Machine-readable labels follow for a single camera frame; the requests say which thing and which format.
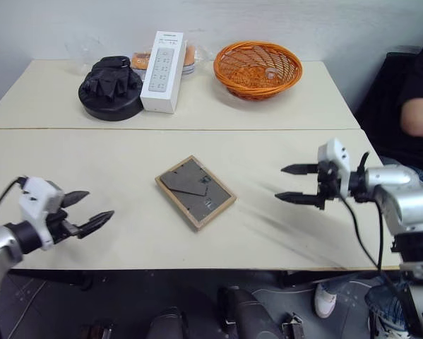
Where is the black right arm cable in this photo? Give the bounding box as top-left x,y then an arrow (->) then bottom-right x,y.
337,151 -> 423,339

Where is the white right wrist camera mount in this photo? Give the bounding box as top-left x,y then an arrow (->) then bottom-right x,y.
317,137 -> 352,199

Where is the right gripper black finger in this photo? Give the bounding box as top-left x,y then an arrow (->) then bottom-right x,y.
280,162 -> 321,177
274,191 -> 321,207

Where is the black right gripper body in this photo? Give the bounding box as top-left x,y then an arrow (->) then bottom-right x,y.
315,160 -> 342,212

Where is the orange woven basket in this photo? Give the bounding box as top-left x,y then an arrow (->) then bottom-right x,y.
213,40 -> 304,102

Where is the wooden picture frame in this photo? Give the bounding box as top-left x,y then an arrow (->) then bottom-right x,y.
154,154 -> 238,232

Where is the black chair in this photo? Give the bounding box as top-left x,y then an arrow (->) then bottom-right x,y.
353,44 -> 423,160

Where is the clear plastic bag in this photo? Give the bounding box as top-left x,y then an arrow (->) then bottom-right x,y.
64,34 -> 105,76

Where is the orange snack pack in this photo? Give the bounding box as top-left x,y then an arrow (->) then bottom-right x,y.
131,51 -> 153,73
182,44 -> 198,77

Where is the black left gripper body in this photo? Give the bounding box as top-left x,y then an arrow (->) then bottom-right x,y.
45,208 -> 81,245

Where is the black round base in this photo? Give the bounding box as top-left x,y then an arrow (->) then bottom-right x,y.
78,70 -> 144,123

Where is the dark rounded shape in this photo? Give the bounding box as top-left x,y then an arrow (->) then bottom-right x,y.
216,285 -> 283,339
150,306 -> 190,339

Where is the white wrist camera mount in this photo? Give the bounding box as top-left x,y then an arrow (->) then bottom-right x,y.
317,137 -> 352,199
18,176 -> 66,252

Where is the white power strip box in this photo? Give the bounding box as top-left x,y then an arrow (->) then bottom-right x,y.
139,30 -> 185,114

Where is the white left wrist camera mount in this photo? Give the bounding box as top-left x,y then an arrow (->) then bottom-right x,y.
18,176 -> 66,252

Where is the white sneaker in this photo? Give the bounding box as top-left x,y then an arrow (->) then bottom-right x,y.
314,282 -> 338,320

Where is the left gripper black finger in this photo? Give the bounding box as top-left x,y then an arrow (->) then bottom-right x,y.
77,210 -> 116,240
62,190 -> 91,210

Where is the black crumpled cloth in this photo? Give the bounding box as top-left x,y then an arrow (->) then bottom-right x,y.
83,55 -> 142,102

